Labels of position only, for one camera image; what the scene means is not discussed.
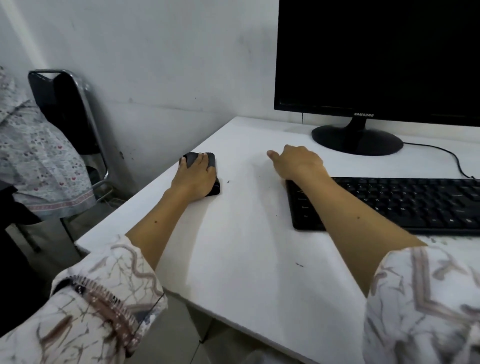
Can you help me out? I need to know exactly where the person's right hand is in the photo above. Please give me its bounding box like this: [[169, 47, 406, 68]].
[[266, 144, 331, 184]]

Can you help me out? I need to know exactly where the person's left hand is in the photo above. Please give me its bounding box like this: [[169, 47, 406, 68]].
[[170, 152, 219, 197]]

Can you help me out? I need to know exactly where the black computer mouse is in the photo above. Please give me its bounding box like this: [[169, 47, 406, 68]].
[[182, 152, 221, 197]]

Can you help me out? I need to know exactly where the person's left forearm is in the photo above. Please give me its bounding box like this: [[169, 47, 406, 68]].
[[125, 186, 207, 271]]

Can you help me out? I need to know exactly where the person's right forearm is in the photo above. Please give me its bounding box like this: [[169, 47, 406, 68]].
[[287, 170, 428, 298]]

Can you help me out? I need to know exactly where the black computer keyboard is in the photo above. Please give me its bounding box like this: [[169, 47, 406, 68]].
[[286, 177, 480, 235]]

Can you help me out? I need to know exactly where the black computer monitor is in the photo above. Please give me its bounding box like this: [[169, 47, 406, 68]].
[[274, 0, 480, 157]]

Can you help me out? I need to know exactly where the black chair with metal frame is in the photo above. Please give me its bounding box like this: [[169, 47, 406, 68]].
[[15, 69, 115, 253]]

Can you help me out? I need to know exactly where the black monitor cable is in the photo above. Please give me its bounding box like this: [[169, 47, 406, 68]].
[[402, 142, 476, 180]]

